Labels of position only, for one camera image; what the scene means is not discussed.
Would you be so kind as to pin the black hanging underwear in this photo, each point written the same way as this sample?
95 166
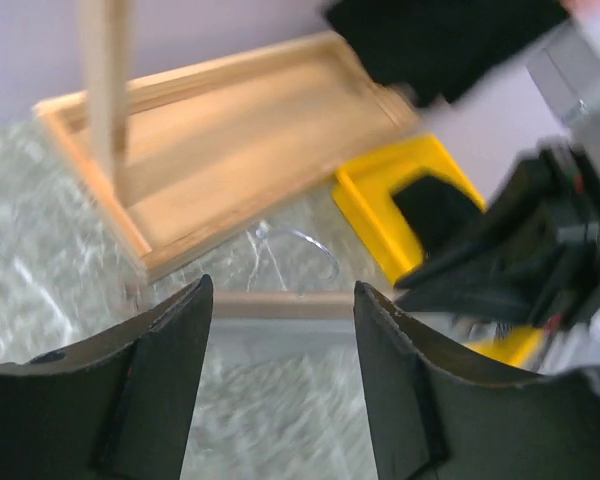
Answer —
439 48

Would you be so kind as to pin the yellow plastic tray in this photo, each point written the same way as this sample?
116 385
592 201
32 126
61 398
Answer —
363 194

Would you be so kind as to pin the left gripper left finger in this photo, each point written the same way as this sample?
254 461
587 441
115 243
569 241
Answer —
117 405

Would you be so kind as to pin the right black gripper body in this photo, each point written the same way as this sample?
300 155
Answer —
570 294

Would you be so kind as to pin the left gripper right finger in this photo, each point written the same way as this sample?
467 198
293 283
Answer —
438 410

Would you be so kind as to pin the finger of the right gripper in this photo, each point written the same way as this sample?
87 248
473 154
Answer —
510 262

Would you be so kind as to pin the wooden clip hanger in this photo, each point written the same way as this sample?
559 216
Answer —
286 305

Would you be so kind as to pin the black underwear in tray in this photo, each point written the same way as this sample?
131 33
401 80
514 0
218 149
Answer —
435 210

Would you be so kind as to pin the wooden drying rack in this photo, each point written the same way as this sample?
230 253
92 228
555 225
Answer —
179 161

